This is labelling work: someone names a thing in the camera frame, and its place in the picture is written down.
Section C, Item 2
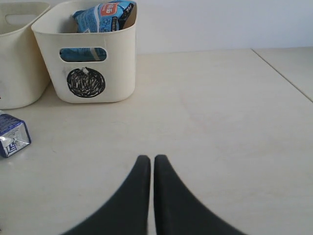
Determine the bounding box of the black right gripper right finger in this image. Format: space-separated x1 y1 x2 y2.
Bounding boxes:
154 155 243 235

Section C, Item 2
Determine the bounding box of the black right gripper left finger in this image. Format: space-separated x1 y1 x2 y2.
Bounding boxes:
64 155 151 235

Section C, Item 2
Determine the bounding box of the blue white milk carton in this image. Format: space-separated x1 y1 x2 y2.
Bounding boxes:
0 111 31 158

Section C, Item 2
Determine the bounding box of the blue instant noodle bag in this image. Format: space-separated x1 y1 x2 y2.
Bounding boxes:
60 0 136 62

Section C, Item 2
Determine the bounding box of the cream bin with circle mark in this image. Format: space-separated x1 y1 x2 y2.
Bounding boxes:
31 0 137 103

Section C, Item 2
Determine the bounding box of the cream bin with square mark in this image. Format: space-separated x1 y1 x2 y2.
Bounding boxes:
0 2 50 109

